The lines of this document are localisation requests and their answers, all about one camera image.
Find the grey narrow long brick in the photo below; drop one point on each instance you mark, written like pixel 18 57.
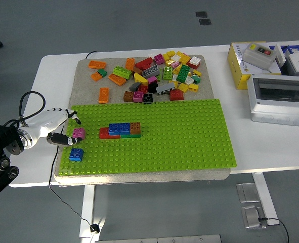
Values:
pixel 165 88

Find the small pink brick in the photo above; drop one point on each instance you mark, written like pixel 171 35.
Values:
pixel 175 64

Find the red sloped brick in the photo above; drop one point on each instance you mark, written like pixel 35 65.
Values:
pixel 146 61

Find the dark green long brick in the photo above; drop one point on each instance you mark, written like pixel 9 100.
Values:
pixel 183 73

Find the pink square brick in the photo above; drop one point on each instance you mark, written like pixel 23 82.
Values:
pixel 152 80
pixel 79 132
pixel 138 97

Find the grey-brown mat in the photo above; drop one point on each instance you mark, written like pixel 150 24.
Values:
pixel 88 88

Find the green flat brick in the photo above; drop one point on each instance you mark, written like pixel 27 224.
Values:
pixel 131 136

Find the white plastic part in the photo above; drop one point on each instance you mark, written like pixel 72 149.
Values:
pixel 280 58

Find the small red brick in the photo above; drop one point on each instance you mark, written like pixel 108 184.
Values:
pixel 143 89

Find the red base brick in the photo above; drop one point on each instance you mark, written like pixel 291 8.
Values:
pixel 103 132

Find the lime green long brick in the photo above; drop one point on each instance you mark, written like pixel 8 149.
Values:
pixel 122 71

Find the small green brick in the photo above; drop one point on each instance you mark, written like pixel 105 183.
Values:
pixel 103 73
pixel 196 79

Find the red brick with white top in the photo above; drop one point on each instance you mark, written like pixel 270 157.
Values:
pixel 194 60

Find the white enclosure with clear lid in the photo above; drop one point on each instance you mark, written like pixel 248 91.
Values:
pixel 273 111

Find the grey sloped brick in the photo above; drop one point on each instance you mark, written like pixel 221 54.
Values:
pixel 134 87

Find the long metal floor plate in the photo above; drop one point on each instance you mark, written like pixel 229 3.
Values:
pixel 159 239

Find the white table leg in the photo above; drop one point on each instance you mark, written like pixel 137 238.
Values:
pixel 87 210
pixel 263 192

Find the yellow curved brick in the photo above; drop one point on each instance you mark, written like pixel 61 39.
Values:
pixel 140 78

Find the blue square brick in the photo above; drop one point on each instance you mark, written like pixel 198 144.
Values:
pixel 76 154

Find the small white brick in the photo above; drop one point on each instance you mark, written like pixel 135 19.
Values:
pixel 151 54

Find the blue long brick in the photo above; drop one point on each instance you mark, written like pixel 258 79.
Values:
pixel 119 128

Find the red square brick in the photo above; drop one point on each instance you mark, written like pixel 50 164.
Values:
pixel 176 95

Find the small brown brick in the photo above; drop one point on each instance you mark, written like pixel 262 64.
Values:
pixel 137 70

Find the black square brick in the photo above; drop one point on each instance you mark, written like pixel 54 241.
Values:
pixel 148 98

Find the yellow cardboard box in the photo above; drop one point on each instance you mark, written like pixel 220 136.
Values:
pixel 236 65

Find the lime green narrow brick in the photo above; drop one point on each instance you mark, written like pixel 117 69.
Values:
pixel 160 77

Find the grey push-button switch box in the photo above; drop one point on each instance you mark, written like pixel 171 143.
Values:
pixel 255 59

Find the red long brick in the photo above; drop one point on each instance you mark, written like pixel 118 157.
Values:
pixel 139 66

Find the orange long brick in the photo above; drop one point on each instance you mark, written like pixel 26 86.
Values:
pixel 130 63
pixel 96 64
pixel 117 79
pixel 103 95

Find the green studded baseplate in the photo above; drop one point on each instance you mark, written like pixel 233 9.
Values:
pixel 177 139

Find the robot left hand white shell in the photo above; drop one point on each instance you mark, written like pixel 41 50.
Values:
pixel 41 124

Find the brown square brick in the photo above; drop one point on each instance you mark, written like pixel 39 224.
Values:
pixel 135 127
pixel 128 96

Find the dark floor socket cover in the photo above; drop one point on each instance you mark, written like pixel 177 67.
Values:
pixel 201 14
pixel 205 21

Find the small orange brick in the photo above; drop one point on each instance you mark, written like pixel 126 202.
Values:
pixel 95 76

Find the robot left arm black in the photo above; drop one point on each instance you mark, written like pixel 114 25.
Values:
pixel 0 136

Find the magenta square brick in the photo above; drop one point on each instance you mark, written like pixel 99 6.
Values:
pixel 159 59

